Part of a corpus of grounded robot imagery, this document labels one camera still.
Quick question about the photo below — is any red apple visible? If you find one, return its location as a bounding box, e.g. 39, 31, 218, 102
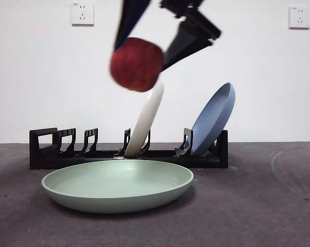
110, 37, 165, 93

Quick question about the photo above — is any green plate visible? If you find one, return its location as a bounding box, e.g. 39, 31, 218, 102
41, 159, 194, 214

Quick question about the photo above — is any blue plate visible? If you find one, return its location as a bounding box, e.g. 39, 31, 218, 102
190, 82, 236, 156

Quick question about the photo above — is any white plate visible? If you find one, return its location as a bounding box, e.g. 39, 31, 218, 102
124, 81, 165, 157

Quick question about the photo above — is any black plate rack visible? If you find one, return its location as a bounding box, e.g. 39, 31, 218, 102
29, 128, 229, 170

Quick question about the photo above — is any white wall socket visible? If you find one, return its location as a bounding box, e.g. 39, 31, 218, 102
72, 3, 95, 26
288, 6, 310, 30

